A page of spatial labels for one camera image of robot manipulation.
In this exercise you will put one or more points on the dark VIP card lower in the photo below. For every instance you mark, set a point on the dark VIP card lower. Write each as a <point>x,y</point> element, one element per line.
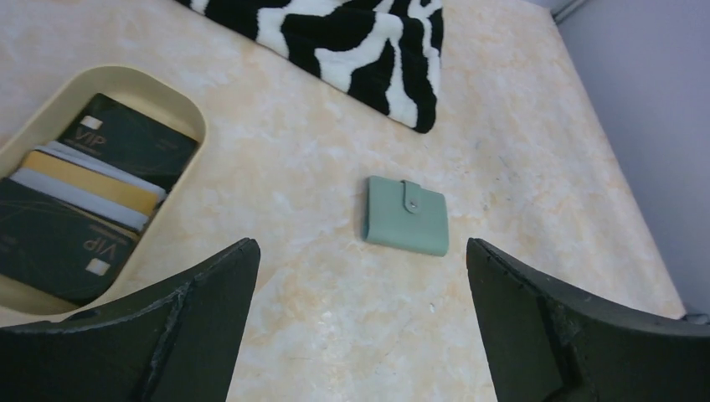
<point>57,248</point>

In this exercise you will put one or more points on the yellow card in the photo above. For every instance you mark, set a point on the yellow card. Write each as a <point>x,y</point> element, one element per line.
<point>94,183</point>

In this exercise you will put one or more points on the dark VIP card upper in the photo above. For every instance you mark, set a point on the dark VIP card upper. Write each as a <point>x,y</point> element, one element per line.
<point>129,140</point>

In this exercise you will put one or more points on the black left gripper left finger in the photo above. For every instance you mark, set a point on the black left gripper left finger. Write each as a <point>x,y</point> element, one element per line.
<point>176,340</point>

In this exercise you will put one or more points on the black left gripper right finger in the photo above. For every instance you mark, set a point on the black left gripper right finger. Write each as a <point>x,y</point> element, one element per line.
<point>546,340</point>

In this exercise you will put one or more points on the dark vip card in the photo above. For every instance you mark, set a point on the dark vip card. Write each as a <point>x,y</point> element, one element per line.
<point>129,140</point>
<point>57,248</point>

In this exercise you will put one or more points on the beige oval tray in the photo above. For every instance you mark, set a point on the beige oval tray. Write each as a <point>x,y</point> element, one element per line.
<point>142,92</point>

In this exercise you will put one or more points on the green card holder wallet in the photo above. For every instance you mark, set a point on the green card holder wallet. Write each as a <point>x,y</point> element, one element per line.
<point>405,216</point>

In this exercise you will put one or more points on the zebra striped cloth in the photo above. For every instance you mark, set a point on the zebra striped cloth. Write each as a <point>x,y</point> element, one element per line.
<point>385,54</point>

